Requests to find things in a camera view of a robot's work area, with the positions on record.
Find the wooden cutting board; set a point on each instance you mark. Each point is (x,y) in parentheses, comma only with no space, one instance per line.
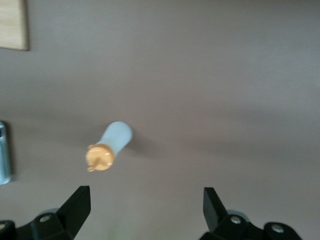
(12,25)

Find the silver digital kitchen scale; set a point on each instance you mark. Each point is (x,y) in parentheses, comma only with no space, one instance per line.
(4,155)

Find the translucent sauce bottle orange cap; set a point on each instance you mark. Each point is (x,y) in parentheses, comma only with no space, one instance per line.
(117,135)

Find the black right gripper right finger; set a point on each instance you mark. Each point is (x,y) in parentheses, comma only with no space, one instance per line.
(225,225)

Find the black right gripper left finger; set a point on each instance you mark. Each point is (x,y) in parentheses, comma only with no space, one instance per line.
(65,222)

